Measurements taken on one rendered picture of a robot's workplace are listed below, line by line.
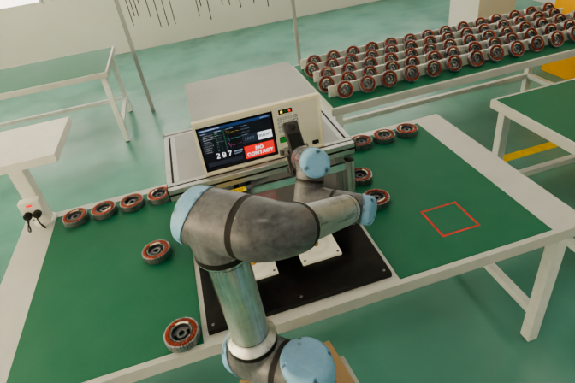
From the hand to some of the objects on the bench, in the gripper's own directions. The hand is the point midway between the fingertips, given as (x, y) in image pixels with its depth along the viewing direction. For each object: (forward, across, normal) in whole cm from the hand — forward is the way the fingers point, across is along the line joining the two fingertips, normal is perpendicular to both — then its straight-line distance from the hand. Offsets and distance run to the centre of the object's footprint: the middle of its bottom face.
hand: (288, 147), depth 139 cm
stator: (-5, -49, -50) cm, 70 cm away
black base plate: (+15, -8, -42) cm, 45 cm away
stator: (+34, -56, -32) cm, 73 cm away
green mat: (+34, +56, -33) cm, 73 cm away
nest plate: (+12, -21, -40) cm, 47 cm away
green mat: (+34, -73, -32) cm, 87 cm away
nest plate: (+12, +4, -40) cm, 42 cm away
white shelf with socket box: (+66, -99, -18) cm, 120 cm away
